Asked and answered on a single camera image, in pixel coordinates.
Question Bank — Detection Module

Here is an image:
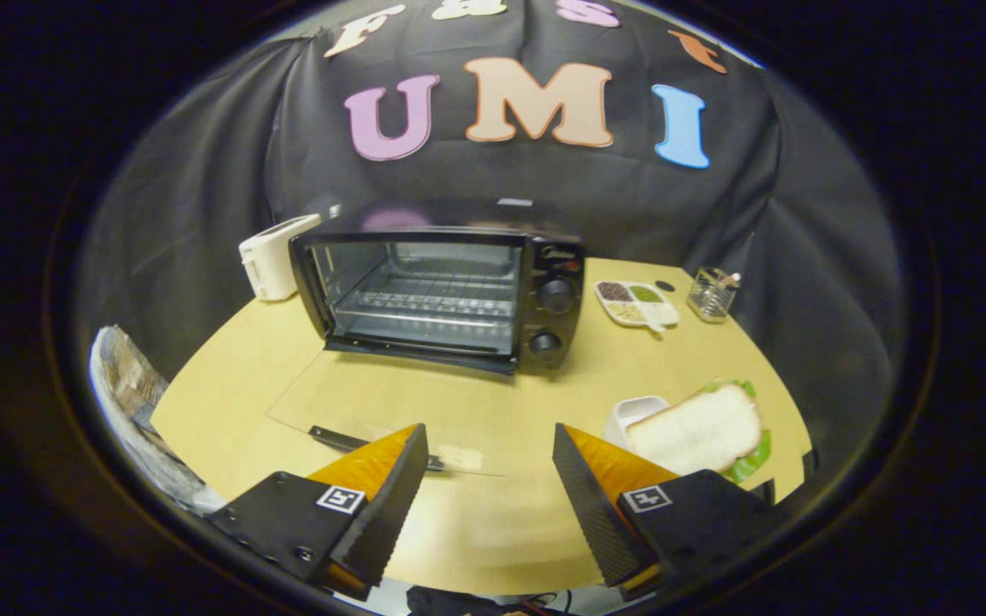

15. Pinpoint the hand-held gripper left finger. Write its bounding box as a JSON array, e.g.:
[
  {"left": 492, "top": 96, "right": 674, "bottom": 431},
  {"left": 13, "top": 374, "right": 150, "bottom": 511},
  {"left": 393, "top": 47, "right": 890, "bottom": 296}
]
[{"left": 206, "top": 423, "right": 430, "bottom": 601}]

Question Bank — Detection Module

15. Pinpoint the patterned cloth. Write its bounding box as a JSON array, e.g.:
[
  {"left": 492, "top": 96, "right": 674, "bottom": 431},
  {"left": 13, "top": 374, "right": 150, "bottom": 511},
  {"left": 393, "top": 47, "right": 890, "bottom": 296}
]
[{"left": 89, "top": 325, "right": 224, "bottom": 514}]

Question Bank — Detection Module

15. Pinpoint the lettuce sandwich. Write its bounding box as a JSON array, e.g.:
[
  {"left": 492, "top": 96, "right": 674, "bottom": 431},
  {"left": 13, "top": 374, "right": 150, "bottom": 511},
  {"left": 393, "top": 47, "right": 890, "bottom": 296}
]
[{"left": 626, "top": 379, "right": 774, "bottom": 485}]

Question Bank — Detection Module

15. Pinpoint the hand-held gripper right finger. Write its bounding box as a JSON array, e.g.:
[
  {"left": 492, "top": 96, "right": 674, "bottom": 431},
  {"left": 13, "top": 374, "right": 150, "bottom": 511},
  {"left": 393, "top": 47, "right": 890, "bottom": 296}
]
[{"left": 553, "top": 423, "right": 781, "bottom": 600}]

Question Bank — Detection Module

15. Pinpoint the white divided grain dish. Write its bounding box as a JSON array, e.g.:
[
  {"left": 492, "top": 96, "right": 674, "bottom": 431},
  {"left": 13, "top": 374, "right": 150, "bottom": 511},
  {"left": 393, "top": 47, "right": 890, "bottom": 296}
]
[{"left": 594, "top": 280, "right": 680, "bottom": 333}]

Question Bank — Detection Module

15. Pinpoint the black toaster oven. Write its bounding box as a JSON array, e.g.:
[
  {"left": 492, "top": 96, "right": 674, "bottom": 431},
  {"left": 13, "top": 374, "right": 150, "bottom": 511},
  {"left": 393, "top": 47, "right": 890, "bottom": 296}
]
[{"left": 266, "top": 198, "right": 588, "bottom": 477}]

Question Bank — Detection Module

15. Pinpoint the white rectangular tray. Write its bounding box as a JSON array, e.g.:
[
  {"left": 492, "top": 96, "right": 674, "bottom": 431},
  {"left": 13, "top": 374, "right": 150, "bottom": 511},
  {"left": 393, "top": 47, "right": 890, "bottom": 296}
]
[{"left": 603, "top": 395, "right": 672, "bottom": 453}]

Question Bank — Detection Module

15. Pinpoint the clear glass holder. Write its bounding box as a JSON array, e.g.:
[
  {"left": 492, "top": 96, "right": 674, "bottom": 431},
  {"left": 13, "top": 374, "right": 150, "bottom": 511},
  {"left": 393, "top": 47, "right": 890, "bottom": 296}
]
[{"left": 686, "top": 267, "right": 742, "bottom": 323}]

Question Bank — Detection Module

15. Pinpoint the white pop-up toaster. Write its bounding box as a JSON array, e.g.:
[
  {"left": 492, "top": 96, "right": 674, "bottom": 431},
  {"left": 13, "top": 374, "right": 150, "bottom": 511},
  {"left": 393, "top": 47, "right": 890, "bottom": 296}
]
[{"left": 238, "top": 214, "right": 323, "bottom": 302}]

